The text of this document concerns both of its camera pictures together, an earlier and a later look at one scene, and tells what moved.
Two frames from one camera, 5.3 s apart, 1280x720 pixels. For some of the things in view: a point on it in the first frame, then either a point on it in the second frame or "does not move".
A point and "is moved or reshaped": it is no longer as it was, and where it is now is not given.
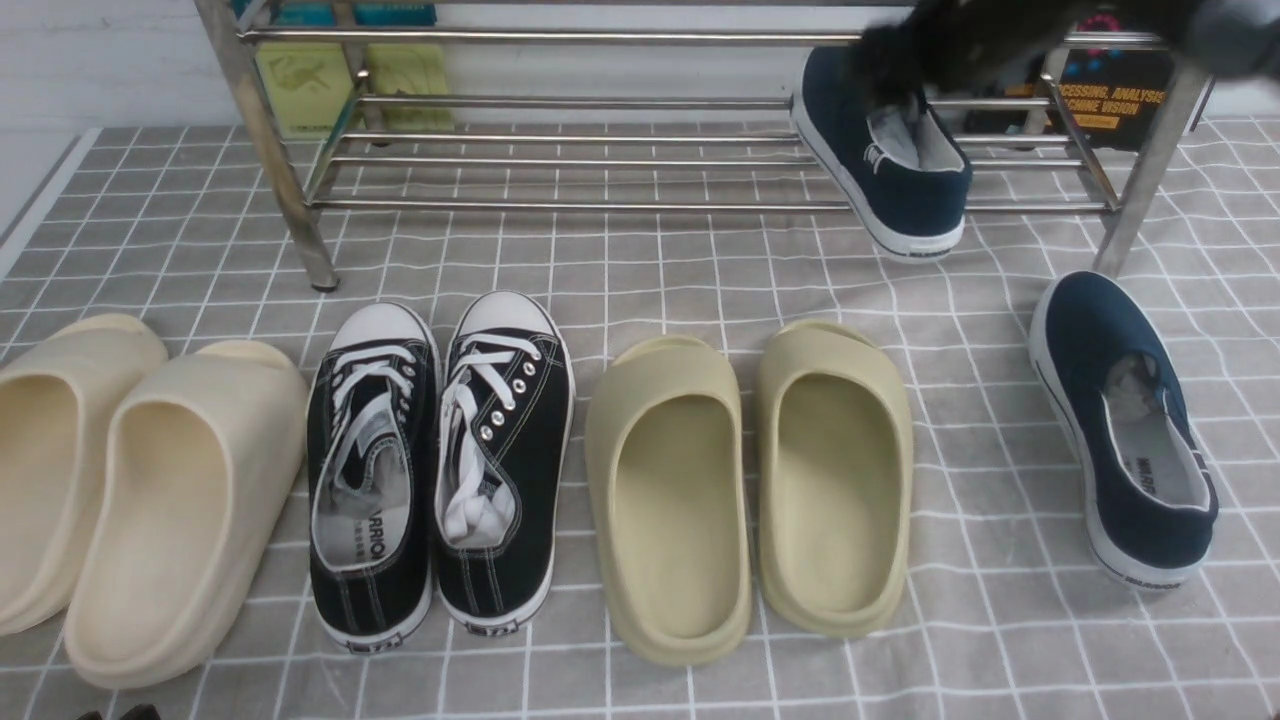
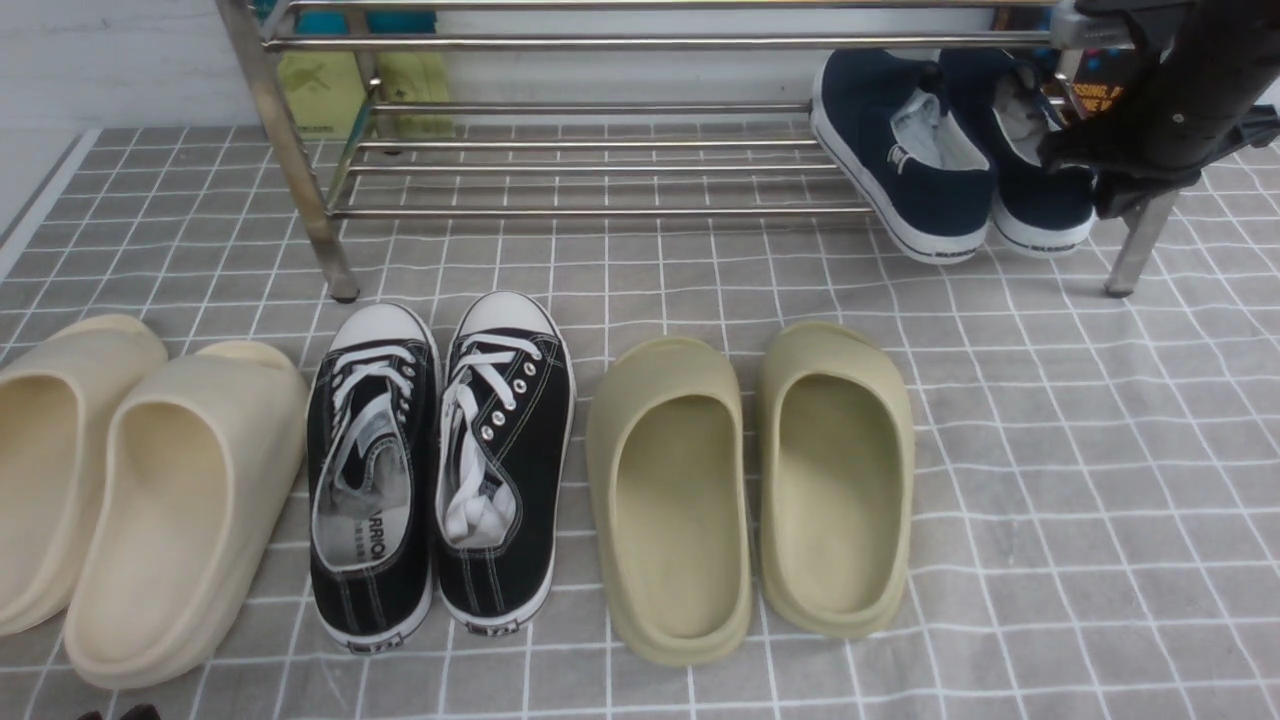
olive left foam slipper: (669, 484) does not move
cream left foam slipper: (59, 401) does not move
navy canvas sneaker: (900, 171) is moved or reshaped
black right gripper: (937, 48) → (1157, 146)
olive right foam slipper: (834, 480) does not move
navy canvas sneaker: (1142, 459) → (1040, 210)
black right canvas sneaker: (505, 464) does not move
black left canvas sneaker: (374, 445) does not move
